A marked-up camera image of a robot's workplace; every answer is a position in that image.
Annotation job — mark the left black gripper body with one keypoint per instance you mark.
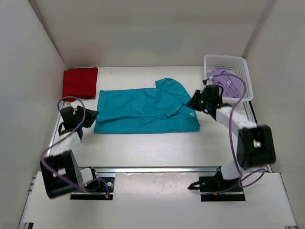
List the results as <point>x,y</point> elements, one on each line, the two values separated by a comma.
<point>77,121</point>

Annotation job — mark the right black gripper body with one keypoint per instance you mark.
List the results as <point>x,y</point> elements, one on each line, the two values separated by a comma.
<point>207,103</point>

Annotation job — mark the red t shirt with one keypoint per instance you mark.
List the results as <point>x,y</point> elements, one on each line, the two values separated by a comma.
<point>80,83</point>

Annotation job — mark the teal t shirt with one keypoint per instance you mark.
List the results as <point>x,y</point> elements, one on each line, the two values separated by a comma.
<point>158,110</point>

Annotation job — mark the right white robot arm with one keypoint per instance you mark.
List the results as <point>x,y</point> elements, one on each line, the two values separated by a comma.
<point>251,144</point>

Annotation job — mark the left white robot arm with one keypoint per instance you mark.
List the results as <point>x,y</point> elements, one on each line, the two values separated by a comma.
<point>60,171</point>

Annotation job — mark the lavender cloth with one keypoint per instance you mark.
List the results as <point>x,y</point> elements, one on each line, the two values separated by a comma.
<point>226,80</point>

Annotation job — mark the white plastic basket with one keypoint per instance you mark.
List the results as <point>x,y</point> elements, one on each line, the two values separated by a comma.
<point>235,65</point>

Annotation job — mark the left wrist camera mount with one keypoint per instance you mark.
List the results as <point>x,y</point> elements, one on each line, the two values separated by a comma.
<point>66,104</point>

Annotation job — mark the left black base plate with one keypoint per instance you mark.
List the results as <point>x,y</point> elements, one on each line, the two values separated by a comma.
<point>97,190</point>

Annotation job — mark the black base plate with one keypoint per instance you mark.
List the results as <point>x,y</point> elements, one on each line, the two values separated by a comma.
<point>212,189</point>
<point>97,190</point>

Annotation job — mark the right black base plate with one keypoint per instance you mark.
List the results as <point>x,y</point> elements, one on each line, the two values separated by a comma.
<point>212,189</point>

